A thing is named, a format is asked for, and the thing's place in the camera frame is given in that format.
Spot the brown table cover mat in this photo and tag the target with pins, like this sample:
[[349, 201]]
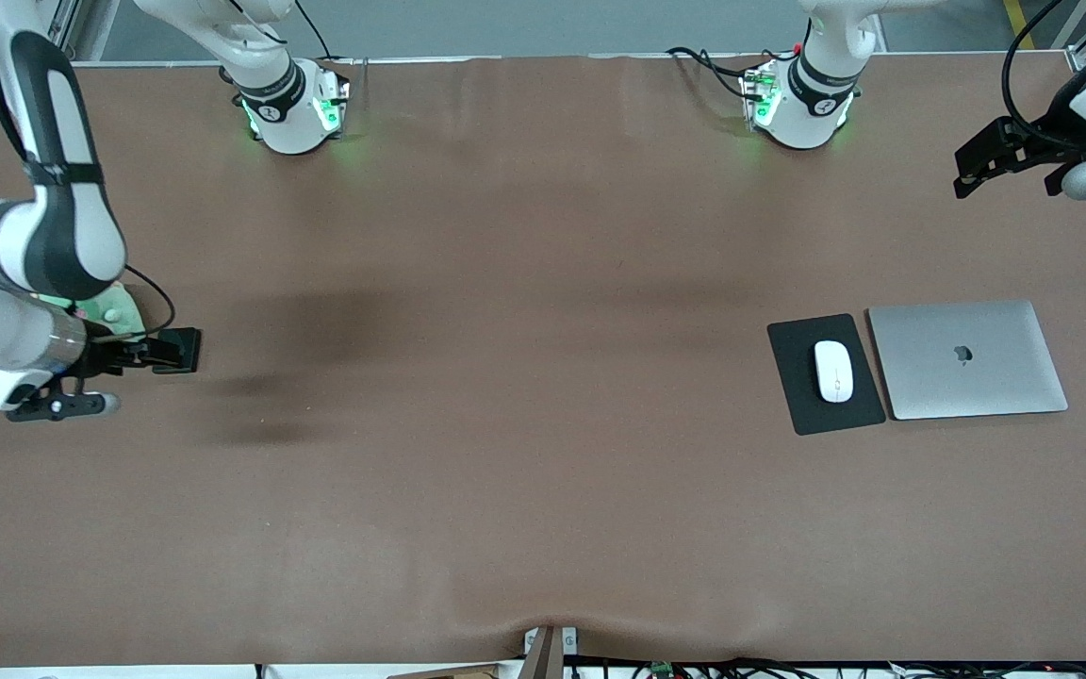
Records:
[[543, 519]]

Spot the black mouse pad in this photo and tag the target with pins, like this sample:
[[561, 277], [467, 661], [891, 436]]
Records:
[[793, 396]]

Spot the black smartphone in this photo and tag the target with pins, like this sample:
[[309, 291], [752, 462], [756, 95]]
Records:
[[189, 349]]

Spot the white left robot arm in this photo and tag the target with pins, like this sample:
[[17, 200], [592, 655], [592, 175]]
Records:
[[812, 94]]

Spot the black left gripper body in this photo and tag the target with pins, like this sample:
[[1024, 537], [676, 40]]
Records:
[[1049, 144]]

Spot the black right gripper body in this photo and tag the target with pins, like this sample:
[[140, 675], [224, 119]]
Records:
[[106, 356]]

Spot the white computer mouse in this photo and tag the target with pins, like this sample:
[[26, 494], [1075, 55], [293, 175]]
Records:
[[833, 372]]

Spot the silver laptop with apple logo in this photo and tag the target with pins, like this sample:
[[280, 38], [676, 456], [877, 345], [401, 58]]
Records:
[[967, 377]]

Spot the metal bracket at table edge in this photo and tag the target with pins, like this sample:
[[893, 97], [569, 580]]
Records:
[[543, 655]]

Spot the green plush dinosaur toy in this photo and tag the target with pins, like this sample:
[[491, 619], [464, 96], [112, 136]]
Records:
[[119, 316]]

